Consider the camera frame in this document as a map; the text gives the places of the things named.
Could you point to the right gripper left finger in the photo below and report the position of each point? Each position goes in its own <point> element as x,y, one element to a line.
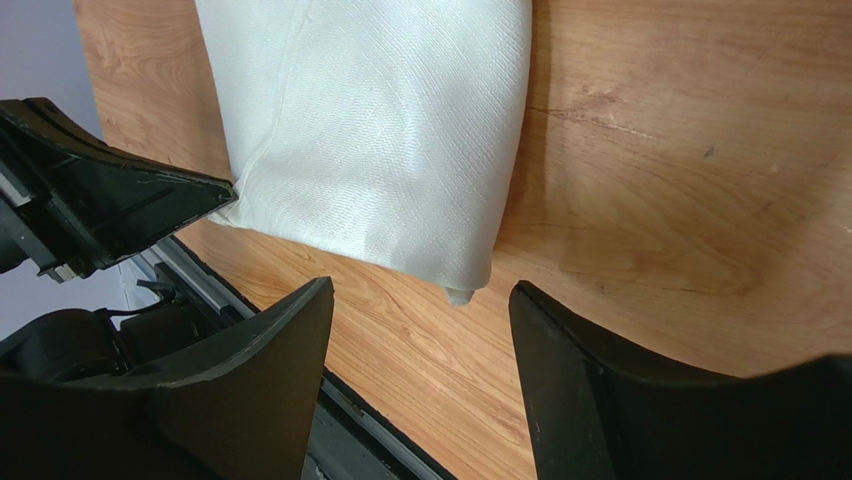
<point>236,405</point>

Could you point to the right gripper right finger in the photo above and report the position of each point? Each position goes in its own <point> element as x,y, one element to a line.
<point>600,406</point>

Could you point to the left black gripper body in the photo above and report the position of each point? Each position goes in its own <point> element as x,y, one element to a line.
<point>37,225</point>

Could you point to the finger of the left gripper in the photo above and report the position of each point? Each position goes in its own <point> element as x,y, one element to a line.
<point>125,203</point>

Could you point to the white cloth napkin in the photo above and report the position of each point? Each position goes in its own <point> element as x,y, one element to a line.
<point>382,131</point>

